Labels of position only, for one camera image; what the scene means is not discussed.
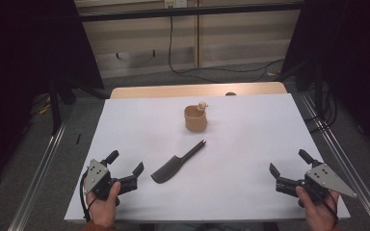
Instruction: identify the tan cup with figurine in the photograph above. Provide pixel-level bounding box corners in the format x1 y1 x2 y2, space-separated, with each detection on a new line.
183 100 210 133

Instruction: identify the bundle of black cables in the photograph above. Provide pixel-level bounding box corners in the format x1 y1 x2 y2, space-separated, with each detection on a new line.
303 81 338 134

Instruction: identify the dark curtain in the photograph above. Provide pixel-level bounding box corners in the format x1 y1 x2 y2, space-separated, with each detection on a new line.
0 0 105 191
280 0 370 158

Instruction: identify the white wall outlet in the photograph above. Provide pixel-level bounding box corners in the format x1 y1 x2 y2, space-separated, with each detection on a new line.
164 0 188 9

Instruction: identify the black horizontal bar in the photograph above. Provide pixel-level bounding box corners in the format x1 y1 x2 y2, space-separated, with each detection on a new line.
76 2 306 23

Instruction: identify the white table board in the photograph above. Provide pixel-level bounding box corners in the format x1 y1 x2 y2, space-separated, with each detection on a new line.
64 92 352 223

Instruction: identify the black spatula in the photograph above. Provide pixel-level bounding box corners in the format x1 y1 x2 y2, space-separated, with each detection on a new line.
150 139 207 185

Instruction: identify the long black floor cable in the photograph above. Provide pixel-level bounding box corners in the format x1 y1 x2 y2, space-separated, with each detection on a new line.
168 14 286 84

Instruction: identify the wooden table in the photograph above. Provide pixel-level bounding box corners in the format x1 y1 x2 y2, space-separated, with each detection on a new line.
110 81 288 100

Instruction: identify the black metal stand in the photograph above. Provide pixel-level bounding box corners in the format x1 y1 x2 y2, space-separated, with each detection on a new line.
49 75 78 136

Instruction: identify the person's right hand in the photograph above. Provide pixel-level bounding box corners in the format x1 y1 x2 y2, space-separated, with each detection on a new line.
295 185 340 231

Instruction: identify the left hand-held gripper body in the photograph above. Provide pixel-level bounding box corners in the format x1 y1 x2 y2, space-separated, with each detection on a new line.
82 158 140 201

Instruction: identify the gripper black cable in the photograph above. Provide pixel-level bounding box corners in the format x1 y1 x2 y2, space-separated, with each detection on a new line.
79 171 97 223
302 182 340 225

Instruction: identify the person's left hand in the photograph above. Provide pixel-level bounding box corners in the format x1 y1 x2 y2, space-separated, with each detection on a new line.
86 181 122 229

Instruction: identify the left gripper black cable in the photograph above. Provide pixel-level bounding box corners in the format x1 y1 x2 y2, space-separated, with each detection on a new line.
79 171 97 223

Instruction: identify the metal floor rail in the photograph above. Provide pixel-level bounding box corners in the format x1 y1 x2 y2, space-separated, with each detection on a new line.
298 92 370 231
8 95 75 231

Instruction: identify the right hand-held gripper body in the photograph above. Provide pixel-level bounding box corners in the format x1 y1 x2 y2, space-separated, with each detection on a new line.
275 159 357 208

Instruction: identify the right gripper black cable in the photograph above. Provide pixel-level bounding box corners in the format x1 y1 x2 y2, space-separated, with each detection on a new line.
302 182 340 225

